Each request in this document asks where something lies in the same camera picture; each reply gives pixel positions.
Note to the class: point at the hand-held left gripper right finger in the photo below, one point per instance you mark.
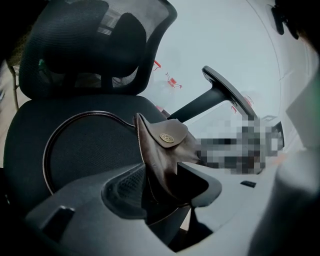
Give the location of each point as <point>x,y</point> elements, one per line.
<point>232,215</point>

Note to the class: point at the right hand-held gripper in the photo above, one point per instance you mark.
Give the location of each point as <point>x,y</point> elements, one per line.
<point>240,147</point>

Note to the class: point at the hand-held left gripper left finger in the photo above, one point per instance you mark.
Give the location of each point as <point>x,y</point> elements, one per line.
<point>82,220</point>

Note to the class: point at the brown leather bag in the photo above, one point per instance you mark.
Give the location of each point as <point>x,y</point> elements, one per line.
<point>160,152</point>

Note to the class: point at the black mesh office chair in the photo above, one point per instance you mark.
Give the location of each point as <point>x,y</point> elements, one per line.
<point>82,75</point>

